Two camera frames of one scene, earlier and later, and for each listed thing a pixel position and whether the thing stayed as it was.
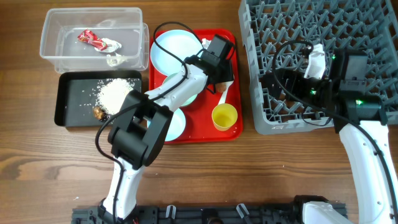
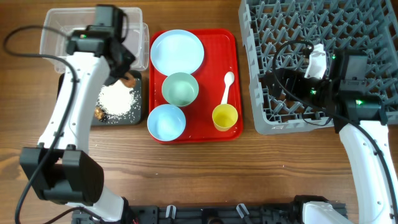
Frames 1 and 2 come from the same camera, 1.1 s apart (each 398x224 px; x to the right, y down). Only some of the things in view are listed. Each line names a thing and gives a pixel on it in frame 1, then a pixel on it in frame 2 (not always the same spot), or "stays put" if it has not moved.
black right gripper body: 312,89 stays put
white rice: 111,93 stays put
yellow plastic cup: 224,116 stays put
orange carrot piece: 221,87 -> 128,80
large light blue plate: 180,43 stays put
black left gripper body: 226,73 -> 121,67
